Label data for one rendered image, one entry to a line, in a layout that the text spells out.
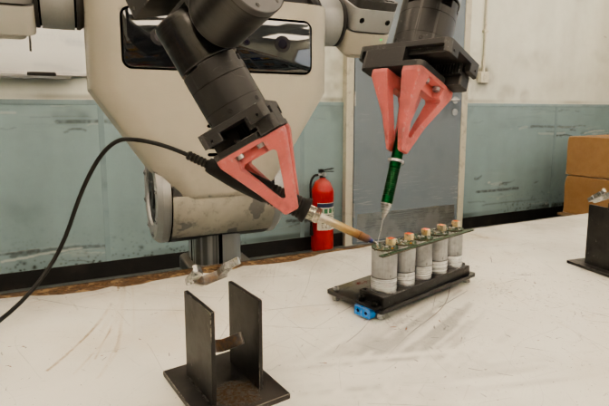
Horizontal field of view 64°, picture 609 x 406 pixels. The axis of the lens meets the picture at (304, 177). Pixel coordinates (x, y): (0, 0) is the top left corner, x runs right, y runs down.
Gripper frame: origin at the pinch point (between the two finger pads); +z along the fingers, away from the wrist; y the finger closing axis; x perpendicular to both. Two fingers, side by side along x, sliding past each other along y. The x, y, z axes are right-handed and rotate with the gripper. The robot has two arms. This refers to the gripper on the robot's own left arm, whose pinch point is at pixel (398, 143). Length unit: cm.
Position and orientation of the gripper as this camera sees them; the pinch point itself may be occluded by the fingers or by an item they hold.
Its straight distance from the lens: 48.6
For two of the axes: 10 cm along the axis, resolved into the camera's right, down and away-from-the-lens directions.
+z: -2.5, 9.6, -1.3
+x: 6.6, 2.6, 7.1
